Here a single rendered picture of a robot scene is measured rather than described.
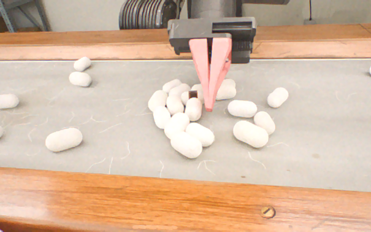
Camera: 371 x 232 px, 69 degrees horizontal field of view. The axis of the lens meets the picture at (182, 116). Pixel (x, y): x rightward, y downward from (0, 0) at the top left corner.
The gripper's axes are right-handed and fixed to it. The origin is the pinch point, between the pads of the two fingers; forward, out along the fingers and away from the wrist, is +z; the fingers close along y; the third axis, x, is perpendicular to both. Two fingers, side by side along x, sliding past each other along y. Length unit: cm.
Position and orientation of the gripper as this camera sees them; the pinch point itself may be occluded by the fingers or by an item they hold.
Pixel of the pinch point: (209, 103)
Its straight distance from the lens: 32.0
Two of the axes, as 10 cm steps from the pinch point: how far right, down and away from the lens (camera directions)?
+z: -0.7, 9.7, -2.4
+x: 1.5, 2.5, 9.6
